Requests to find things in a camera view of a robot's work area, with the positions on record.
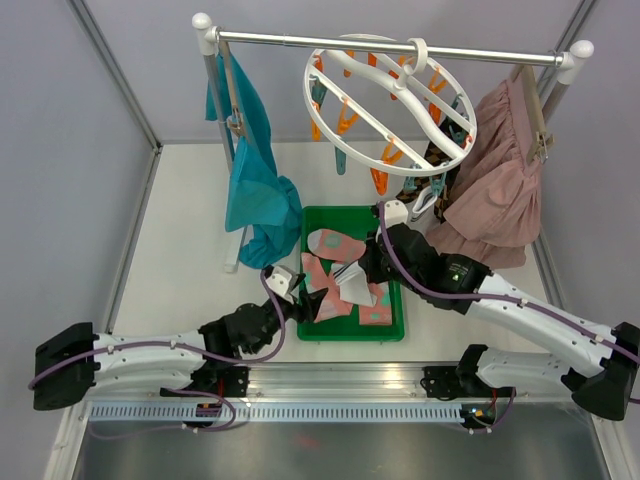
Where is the pink patterned sock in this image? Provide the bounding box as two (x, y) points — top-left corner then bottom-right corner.
(301, 253), (393, 326)
(307, 228), (366, 263)

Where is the white striped sock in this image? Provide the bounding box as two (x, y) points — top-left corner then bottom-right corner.
(409, 186), (438, 223)
(330, 261), (376, 307)

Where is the brown argyle sock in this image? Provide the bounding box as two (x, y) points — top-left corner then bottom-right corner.
(423, 141), (451, 175)
(396, 167), (459, 221)

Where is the white round clip hanger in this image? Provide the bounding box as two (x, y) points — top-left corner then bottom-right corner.
(303, 34), (477, 177)

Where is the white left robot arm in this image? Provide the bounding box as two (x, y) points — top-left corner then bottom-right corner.
(28, 267), (329, 411)

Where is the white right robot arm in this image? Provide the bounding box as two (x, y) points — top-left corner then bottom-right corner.
(359, 224), (639, 421)

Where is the teal cloth on hanger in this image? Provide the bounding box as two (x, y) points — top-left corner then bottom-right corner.
(225, 58), (302, 269)

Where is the wooden left clip hanger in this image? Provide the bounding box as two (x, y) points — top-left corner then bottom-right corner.
(219, 41), (247, 137)

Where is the wooden clip hanger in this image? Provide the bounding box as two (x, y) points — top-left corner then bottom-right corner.
(219, 41), (247, 137)
(507, 65), (555, 165)

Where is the wooden right clip hanger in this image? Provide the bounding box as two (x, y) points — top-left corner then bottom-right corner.
(507, 65), (555, 165)

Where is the green plastic tray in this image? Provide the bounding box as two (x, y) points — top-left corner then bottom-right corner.
(297, 206), (405, 342)

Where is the pink pleated skirt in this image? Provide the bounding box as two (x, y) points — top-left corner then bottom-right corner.
(426, 78), (542, 269)

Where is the metal clothes rack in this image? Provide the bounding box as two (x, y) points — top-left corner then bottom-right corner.
(191, 11), (596, 274)

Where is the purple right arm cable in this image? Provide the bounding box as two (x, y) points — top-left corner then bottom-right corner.
(377, 201), (640, 406)

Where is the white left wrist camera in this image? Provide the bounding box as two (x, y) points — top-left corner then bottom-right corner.
(263, 265), (300, 303)

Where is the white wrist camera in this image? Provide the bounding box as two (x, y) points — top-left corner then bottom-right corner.
(263, 265), (300, 303)
(372, 200), (409, 230)

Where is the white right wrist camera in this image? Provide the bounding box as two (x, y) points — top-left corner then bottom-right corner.
(372, 200), (409, 230)

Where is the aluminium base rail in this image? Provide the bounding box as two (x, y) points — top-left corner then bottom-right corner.
(69, 363), (601, 401)

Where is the white slotted cable duct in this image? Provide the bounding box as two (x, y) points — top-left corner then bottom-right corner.
(89, 401), (463, 423)

